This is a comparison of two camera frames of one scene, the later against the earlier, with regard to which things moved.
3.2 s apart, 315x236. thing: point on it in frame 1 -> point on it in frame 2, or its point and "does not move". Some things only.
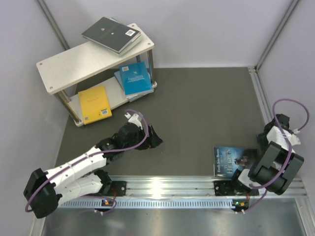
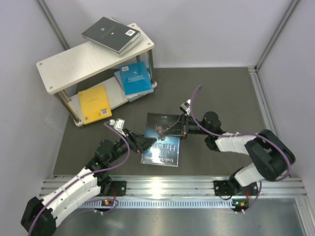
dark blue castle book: (226, 159) -> (165, 151)
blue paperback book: (135, 79) does not move
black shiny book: (110, 34) -> (138, 39)
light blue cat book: (133, 98) does not move
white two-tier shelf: (91, 79) does not move
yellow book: (94, 104) does not move
